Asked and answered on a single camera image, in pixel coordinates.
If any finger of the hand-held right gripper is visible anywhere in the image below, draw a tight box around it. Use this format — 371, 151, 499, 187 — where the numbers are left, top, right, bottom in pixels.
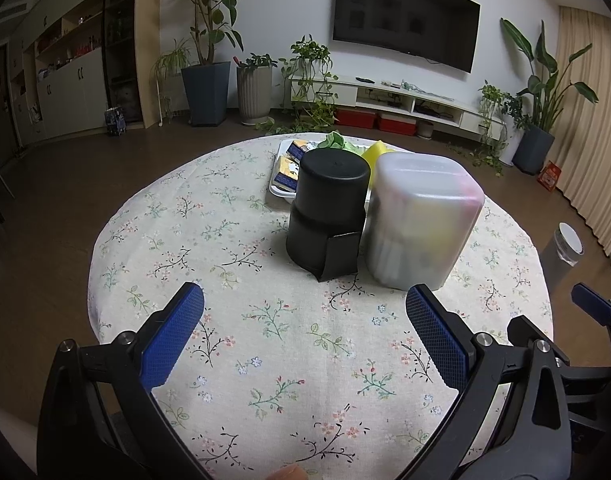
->
507, 314, 571, 367
571, 281, 611, 327

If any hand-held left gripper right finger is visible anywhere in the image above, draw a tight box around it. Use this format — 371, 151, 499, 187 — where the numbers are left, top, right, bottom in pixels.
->
399, 283, 572, 480

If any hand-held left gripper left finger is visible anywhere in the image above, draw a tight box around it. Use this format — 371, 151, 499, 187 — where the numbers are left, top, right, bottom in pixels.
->
37, 281, 212, 480

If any white plastic tray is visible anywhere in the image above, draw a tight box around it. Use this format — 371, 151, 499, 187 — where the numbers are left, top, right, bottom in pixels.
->
268, 137, 375, 207

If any yellow rectangular sponge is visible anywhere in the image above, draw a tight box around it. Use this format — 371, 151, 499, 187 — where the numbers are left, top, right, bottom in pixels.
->
360, 140, 392, 175

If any blue and yellow tissue pack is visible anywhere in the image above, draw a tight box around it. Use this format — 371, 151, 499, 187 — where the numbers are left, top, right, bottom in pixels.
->
274, 156, 302, 192
284, 140, 312, 162

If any green flower-print cloth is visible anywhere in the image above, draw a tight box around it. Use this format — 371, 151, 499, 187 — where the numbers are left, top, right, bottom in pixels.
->
317, 131, 367, 155

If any person's left hand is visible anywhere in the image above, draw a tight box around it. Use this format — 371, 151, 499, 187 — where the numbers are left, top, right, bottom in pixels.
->
267, 463, 309, 480

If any silver trash can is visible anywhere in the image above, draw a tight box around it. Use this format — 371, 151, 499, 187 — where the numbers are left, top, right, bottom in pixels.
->
539, 221, 585, 292

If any floral tablecloth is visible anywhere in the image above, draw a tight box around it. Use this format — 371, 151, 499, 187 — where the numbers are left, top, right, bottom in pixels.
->
87, 131, 555, 480

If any translucent plastic container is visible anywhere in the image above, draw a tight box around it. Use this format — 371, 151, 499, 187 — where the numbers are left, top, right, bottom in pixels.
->
360, 151, 487, 292

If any red paper bag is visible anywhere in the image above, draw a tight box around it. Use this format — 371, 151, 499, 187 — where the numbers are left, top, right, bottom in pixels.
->
537, 160, 562, 192

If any black cylindrical container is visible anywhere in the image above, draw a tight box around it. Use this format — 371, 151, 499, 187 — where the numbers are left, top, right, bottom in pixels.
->
284, 149, 372, 282

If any large-leaf plant in dark pot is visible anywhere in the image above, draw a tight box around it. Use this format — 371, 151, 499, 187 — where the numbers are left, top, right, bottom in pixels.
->
500, 16, 600, 176

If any beige curtain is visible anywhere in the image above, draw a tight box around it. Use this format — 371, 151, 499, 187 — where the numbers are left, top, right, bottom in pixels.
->
555, 4, 611, 262

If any red storage box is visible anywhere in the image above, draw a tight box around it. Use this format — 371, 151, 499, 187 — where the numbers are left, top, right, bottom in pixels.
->
376, 111, 418, 137
334, 107, 377, 129

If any small bushy plant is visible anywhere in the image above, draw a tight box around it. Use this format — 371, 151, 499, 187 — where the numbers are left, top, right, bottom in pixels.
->
448, 79, 519, 178

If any blue patterned box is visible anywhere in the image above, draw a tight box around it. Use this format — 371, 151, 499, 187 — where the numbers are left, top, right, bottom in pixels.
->
104, 105, 129, 137

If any white television stand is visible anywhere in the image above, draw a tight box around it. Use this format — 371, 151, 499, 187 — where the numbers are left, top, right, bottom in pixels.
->
290, 74, 507, 145

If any tall plant in dark pot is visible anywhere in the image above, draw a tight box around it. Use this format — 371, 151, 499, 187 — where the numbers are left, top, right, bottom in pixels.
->
162, 0, 245, 128

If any plant in ribbed grey pot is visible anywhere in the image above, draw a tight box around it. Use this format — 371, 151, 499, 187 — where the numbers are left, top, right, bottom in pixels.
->
234, 51, 279, 127

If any thin spider plant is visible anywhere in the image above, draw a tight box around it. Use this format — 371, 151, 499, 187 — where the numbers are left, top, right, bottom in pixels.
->
150, 39, 192, 129

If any trailing green plant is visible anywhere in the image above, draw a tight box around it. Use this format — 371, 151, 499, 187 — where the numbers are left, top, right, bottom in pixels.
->
256, 34, 340, 136

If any dark glass display cabinet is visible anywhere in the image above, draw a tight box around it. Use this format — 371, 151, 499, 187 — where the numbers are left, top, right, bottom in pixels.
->
102, 0, 142, 127

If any white wall cabinet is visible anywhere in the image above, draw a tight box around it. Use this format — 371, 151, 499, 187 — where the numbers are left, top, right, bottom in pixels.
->
4, 0, 107, 147

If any wall television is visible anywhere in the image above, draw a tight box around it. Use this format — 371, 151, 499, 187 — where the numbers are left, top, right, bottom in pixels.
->
331, 0, 481, 74

